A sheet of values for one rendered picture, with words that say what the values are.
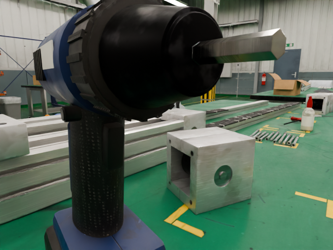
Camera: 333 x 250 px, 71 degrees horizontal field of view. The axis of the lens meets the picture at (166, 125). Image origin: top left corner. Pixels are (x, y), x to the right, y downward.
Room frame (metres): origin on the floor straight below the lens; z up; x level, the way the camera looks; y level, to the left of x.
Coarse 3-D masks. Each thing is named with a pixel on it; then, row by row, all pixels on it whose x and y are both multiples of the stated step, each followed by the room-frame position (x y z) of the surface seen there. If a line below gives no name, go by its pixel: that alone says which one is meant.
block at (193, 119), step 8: (168, 112) 0.58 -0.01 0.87; (176, 112) 0.58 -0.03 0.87; (184, 112) 0.58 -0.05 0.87; (192, 112) 0.58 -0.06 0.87; (200, 112) 0.58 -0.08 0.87; (168, 120) 0.55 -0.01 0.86; (184, 120) 0.52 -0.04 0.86; (192, 120) 0.55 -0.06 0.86; (200, 120) 0.57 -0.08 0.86; (184, 128) 0.52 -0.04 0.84; (192, 128) 0.55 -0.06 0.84
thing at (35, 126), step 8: (24, 120) 0.52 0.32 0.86; (32, 120) 0.53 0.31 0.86; (40, 120) 0.54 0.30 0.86; (48, 120) 0.56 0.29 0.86; (56, 120) 0.52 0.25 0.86; (32, 128) 0.46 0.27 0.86; (40, 128) 0.47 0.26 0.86; (48, 128) 0.49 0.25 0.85; (56, 128) 0.50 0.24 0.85; (64, 128) 0.52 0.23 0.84
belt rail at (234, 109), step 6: (252, 102) 1.41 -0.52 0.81; (258, 102) 1.41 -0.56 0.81; (264, 102) 1.47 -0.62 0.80; (222, 108) 1.14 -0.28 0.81; (228, 108) 1.14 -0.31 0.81; (234, 108) 1.17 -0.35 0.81; (240, 108) 1.22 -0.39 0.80; (246, 108) 1.28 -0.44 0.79; (252, 108) 1.34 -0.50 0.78; (210, 114) 1.01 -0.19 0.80; (216, 114) 1.06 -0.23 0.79; (222, 114) 1.09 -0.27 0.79; (228, 114) 1.13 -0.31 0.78
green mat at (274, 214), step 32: (256, 128) 0.81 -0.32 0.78; (288, 128) 0.81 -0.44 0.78; (320, 128) 0.81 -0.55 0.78; (256, 160) 0.49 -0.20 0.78; (288, 160) 0.49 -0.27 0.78; (320, 160) 0.49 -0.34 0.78; (128, 192) 0.34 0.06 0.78; (160, 192) 0.34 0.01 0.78; (256, 192) 0.34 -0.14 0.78; (288, 192) 0.34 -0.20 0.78; (320, 192) 0.34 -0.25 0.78; (32, 224) 0.26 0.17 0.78; (160, 224) 0.26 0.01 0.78; (192, 224) 0.26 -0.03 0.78; (224, 224) 0.26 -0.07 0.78; (256, 224) 0.26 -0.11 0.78; (288, 224) 0.26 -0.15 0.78; (320, 224) 0.26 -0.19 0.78
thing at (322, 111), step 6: (306, 96) 1.17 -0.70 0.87; (312, 96) 1.16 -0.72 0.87; (318, 96) 1.14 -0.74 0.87; (324, 96) 1.12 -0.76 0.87; (330, 96) 1.17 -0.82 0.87; (306, 102) 1.17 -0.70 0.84; (318, 102) 1.15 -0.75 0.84; (324, 102) 1.12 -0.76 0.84; (312, 108) 1.18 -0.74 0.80; (318, 108) 1.16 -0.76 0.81; (324, 108) 1.12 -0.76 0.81; (318, 114) 1.13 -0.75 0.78; (324, 114) 1.12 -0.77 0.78
